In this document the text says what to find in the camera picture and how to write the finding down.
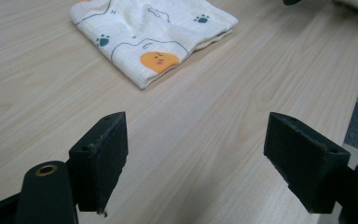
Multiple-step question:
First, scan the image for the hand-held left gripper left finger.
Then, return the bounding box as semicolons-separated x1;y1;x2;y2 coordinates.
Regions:
67;111;129;216

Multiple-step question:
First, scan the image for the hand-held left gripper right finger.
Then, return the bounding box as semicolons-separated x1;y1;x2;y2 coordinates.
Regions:
263;112;351;215

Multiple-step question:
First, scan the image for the white printed cloth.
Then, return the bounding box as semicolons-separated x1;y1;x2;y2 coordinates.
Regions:
69;0;240;91

